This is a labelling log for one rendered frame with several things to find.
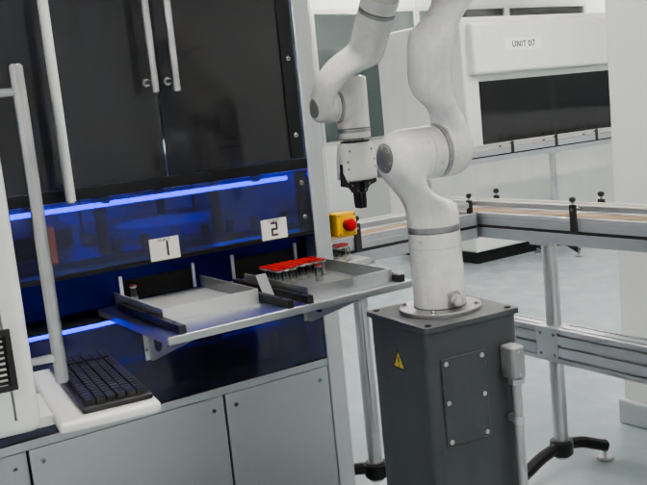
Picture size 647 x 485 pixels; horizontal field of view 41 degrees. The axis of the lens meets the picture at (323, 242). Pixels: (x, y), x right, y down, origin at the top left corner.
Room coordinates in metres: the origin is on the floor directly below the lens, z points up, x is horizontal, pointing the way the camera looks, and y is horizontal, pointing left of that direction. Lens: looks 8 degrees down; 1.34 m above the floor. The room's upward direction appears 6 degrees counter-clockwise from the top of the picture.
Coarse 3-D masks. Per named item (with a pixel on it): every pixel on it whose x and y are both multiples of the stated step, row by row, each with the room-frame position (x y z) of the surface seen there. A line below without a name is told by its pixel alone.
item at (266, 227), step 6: (264, 222) 2.49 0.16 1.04; (270, 222) 2.50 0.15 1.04; (282, 222) 2.53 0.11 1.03; (264, 228) 2.49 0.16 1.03; (270, 228) 2.50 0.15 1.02; (282, 228) 2.53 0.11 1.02; (264, 234) 2.49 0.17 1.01; (270, 234) 2.50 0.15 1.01; (282, 234) 2.52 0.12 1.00; (264, 240) 2.49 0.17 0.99; (270, 240) 2.50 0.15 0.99
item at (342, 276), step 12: (336, 264) 2.48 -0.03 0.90; (348, 264) 2.43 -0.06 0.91; (360, 264) 2.38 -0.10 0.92; (252, 276) 2.37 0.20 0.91; (324, 276) 2.42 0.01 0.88; (336, 276) 2.41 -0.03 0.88; (348, 276) 2.39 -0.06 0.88; (360, 276) 2.21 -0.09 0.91; (372, 276) 2.23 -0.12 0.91; (384, 276) 2.25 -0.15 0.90; (288, 288) 2.21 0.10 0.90; (300, 288) 2.16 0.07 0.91; (312, 288) 2.14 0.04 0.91; (324, 288) 2.16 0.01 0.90; (336, 288) 2.17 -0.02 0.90; (348, 288) 2.19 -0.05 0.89; (360, 288) 2.21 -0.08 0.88
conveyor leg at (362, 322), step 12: (360, 300) 2.84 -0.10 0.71; (360, 312) 2.84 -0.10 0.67; (360, 324) 2.84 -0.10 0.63; (360, 336) 2.84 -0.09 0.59; (360, 348) 2.84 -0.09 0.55; (372, 348) 2.86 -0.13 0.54; (360, 360) 2.85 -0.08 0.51; (372, 360) 2.85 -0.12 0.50; (360, 372) 2.85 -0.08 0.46; (372, 372) 2.84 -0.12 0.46; (372, 384) 2.84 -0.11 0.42; (372, 396) 2.84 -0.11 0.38; (372, 408) 2.84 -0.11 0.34; (372, 420) 2.84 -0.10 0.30; (372, 432) 2.84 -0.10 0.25; (372, 444) 2.84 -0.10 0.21; (372, 456) 2.84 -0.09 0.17; (372, 480) 2.85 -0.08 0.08
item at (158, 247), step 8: (152, 240) 2.31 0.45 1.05; (160, 240) 2.32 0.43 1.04; (168, 240) 2.34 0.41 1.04; (176, 240) 2.35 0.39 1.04; (152, 248) 2.31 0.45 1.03; (160, 248) 2.32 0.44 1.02; (168, 248) 2.34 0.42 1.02; (176, 248) 2.35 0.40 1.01; (152, 256) 2.31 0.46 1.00; (160, 256) 2.32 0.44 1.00; (168, 256) 2.33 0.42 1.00; (176, 256) 2.35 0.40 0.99
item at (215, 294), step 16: (208, 288) 2.42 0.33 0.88; (224, 288) 2.33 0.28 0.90; (240, 288) 2.25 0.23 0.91; (144, 304) 2.14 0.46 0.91; (160, 304) 2.26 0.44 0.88; (176, 304) 2.24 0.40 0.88; (192, 304) 2.08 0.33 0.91; (208, 304) 2.11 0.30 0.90; (224, 304) 2.13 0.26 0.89; (240, 304) 2.15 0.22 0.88
